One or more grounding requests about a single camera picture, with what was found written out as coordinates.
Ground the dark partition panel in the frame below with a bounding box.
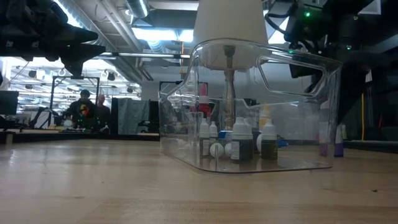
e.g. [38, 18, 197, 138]
[110, 97, 151, 136]

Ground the purple food coloring bottle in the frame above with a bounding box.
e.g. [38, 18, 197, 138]
[318, 99, 345, 158]

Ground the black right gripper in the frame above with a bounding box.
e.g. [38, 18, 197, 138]
[285, 0, 330, 79]

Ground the long ceiling light strip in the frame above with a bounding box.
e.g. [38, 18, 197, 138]
[99, 51, 191, 60]

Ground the person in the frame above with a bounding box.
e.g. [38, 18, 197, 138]
[63, 89, 97, 131]
[95, 94, 112, 133]

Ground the silver ventilation duct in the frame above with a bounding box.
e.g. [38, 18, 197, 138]
[124, 0, 150, 19]

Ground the orange food coloring bottle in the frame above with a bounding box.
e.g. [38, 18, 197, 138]
[259, 105, 272, 125]

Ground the blue food coloring bottle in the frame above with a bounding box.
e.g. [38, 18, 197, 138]
[217, 129, 289, 153]

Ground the clear plastic bin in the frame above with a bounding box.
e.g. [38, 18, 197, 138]
[157, 37, 344, 174]

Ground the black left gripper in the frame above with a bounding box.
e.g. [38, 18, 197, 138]
[0, 18, 107, 75]

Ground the black monitor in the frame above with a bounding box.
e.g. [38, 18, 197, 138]
[0, 90, 20, 116]

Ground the black frame stand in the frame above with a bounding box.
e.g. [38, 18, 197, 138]
[48, 75, 101, 129]

